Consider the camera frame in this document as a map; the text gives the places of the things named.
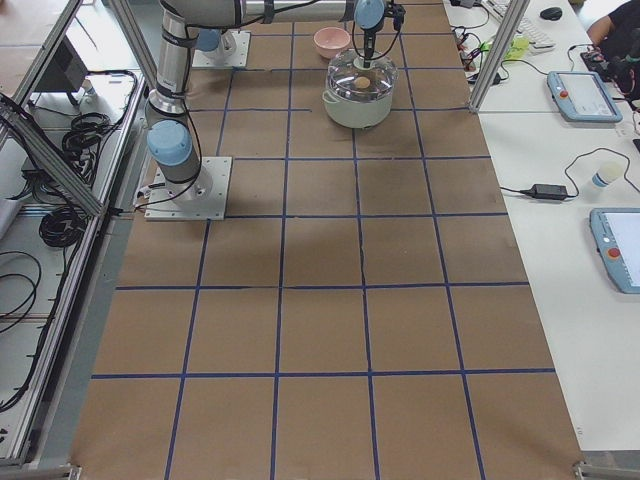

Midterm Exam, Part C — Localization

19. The blue teach pendant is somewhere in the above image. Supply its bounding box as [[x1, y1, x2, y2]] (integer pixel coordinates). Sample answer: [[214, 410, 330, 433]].
[[546, 71, 622, 123], [589, 208, 639, 294]]

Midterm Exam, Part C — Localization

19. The far blue teach pendant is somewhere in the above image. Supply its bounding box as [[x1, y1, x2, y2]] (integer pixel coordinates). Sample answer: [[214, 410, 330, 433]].
[[546, 71, 622, 123]]

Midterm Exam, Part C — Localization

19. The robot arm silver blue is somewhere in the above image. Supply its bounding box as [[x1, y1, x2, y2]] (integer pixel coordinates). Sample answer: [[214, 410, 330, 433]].
[[196, 28, 237, 54], [147, 1, 397, 198]]

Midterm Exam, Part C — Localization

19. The white keyboard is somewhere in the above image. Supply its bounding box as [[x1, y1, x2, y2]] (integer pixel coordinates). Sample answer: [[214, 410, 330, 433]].
[[482, 0, 556, 53]]

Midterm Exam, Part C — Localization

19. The black power adapter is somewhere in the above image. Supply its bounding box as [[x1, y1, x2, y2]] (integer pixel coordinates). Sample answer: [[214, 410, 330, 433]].
[[520, 184, 570, 201]]

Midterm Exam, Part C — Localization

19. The brown egg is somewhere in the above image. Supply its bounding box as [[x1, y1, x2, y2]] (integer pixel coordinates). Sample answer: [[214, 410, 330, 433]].
[[354, 76, 371, 90]]

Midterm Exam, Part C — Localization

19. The green drink bottle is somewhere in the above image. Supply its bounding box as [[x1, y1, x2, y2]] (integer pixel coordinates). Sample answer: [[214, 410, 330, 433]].
[[503, 35, 530, 62]]

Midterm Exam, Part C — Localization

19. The aluminium frame post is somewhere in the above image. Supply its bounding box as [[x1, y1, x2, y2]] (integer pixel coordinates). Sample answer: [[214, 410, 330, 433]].
[[468, 0, 530, 113]]

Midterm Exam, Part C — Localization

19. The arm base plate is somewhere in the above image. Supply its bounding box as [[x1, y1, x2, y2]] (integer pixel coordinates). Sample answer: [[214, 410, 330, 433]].
[[144, 157, 233, 221], [192, 29, 251, 69]]

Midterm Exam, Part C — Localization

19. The black cable bundle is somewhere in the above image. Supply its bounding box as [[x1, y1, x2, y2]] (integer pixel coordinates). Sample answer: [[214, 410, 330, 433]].
[[59, 112, 124, 164]]

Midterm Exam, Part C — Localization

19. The pale green steel pot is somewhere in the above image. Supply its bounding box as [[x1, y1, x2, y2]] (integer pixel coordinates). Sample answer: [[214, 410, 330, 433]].
[[322, 86, 393, 129]]

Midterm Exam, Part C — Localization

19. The glass pot lid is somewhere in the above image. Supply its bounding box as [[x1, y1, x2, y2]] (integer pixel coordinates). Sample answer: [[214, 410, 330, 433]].
[[326, 50, 398, 102]]

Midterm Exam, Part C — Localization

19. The usb hub with cables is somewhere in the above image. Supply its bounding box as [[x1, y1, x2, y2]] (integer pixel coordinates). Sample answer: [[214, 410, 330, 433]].
[[451, 26, 490, 81]]

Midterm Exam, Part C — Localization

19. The pink bowl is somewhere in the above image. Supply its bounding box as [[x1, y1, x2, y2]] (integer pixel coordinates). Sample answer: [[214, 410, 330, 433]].
[[313, 27, 351, 59]]

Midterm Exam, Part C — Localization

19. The near blue teach pendant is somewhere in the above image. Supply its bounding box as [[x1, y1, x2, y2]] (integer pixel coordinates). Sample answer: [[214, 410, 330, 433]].
[[589, 208, 639, 294]]

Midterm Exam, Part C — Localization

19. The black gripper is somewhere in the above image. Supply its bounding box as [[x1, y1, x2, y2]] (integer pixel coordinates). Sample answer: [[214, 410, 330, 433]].
[[362, 27, 379, 68]]

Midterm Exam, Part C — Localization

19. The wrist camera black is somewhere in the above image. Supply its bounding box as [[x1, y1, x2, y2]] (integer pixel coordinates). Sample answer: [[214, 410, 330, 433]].
[[386, 1, 406, 32]]

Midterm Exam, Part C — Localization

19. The paper cup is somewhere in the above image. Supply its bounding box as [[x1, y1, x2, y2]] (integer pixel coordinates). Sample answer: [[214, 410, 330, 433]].
[[591, 161, 624, 188]]

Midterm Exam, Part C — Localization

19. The black computer mouse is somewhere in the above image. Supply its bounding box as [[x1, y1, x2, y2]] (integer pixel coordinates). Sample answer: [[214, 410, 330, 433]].
[[539, 6, 563, 21]]

